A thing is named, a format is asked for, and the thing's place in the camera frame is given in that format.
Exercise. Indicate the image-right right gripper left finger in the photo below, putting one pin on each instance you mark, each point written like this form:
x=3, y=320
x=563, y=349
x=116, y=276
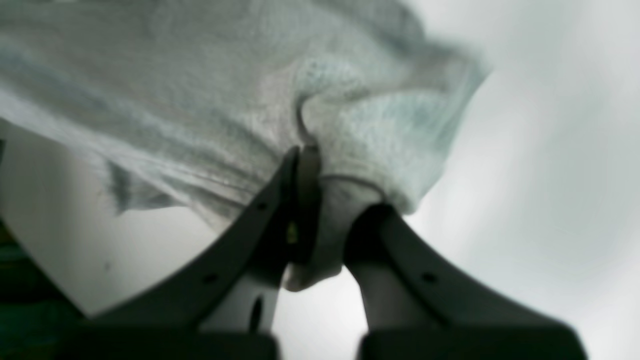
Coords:
x=220, y=306

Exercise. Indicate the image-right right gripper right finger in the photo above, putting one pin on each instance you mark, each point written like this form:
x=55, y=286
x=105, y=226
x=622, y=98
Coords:
x=419, y=306

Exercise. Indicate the grey t-shirt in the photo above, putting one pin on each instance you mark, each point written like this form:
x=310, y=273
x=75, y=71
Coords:
x=196, y=102

